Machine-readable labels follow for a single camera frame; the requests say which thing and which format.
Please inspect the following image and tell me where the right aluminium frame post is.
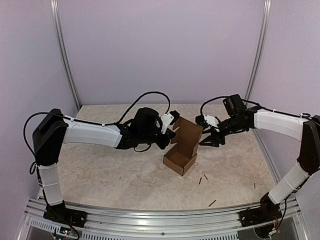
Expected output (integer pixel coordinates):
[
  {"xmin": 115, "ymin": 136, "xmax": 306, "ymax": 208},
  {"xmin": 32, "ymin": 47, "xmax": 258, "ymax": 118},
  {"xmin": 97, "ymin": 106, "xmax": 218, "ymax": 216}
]
[{"xmin": 244, "ymin": 0, "xmax": 272, "ymax": 100}]

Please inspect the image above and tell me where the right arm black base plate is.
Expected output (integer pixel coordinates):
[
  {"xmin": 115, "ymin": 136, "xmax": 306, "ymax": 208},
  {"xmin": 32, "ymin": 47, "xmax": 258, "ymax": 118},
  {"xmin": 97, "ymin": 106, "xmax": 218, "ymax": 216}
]
[{"xmin": 238, "ymin": 207, "xmax": 282, "ymax": 227}]

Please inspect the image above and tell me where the front aluminium frame rail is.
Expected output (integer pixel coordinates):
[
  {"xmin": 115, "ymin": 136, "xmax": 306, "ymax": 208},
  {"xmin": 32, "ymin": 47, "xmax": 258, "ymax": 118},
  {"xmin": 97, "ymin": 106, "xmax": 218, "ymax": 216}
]
[{"xmin": 14, "ymin": 197, "xmax": 311, "ymax": 240}]

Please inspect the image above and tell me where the brown cardboard box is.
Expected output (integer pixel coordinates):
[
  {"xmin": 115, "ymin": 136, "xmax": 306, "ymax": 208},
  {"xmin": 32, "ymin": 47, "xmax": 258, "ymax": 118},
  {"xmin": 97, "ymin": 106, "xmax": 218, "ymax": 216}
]
[{"xmin": 163, "ymin": 117, "xmax": 203, "ymax": 176}]

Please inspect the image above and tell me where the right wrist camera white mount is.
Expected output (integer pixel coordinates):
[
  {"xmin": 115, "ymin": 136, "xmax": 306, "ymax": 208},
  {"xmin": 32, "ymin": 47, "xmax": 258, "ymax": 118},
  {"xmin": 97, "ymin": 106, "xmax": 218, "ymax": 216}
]
[{"xmin": 195, "ymin": 114, "xmax": 220, "ymax": 128}]

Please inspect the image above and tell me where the left aluminium frame post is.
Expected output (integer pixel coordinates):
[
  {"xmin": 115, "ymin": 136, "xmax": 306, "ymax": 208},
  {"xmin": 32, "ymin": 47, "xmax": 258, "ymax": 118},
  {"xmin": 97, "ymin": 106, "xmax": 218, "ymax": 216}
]
[{"xmin": 49, "ymin": 0, "xmax": 82, "ymax": 111}]

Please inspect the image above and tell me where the aluminium frame post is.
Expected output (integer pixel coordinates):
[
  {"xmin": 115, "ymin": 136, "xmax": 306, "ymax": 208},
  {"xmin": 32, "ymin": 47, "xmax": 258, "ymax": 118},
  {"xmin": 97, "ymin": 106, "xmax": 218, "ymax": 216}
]
[
  {"xmin": 49, "ymin": 0, "xmax": 82, "ymax": 111},
  {"xmin": 244, "ymin": 0, "xmax": 272, "ymax": 100}
]

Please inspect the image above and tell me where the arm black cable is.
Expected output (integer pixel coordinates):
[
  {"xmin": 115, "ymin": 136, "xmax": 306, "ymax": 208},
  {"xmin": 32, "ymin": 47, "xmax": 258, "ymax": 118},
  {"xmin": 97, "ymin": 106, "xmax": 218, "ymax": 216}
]
[
  {"xmin": 199, "ymin": 96, "xmax": 313, "ymax": 121},
  {"xmin": 23, "ymin": 91, "xmax": 172, "ymax": 176}
]

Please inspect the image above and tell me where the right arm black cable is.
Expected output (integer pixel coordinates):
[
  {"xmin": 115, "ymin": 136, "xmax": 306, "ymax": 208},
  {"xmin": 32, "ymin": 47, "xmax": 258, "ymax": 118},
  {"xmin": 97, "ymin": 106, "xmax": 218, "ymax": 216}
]
[{"xmin": 199, "ymin": 96, "xmax": 313, "ymax": 121}]

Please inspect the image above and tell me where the right robot arm white sleeve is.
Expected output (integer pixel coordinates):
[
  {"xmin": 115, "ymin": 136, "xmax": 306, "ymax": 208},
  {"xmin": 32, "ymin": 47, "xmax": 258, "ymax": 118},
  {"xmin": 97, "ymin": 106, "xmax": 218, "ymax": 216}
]
[{"xmin": 218, "ymin": 93, "xmax": 320, "ymax": 213}]

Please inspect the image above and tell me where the robot arm white sleeve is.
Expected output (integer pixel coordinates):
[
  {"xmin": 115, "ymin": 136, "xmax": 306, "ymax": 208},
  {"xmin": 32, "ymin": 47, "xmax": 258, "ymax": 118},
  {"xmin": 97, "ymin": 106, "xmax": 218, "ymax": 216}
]
[
  {"xmin": 31, "ymin": 107, "xmax": 166, "ymax": 207},
  {"xmin": 218, "ymin": 93, "xmax": 320, "ymax": 213}
]

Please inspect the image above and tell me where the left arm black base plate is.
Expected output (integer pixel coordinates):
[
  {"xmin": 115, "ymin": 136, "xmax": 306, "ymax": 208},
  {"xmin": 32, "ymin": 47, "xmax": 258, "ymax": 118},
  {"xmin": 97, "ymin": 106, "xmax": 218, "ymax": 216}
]
[{"xmin": 43, "ymin": 200, "xmax": 88, "ymax": 228}]

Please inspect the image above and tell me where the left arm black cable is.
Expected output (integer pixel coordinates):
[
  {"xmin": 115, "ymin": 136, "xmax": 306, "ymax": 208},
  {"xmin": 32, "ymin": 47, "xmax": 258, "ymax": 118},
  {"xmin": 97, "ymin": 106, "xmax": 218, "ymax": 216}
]
[{"xmin": 23, "ymin": 91, "xmax": 172, "ymax": 176}]

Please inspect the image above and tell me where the left robot arm white sleeve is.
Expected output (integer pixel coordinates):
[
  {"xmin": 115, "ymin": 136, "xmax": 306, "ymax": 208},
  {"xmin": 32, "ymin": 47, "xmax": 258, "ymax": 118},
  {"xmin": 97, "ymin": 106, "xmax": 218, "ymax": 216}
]
[{"xmin": 31, "ymin": 107, "xmax": 166, "ymax": 207}]

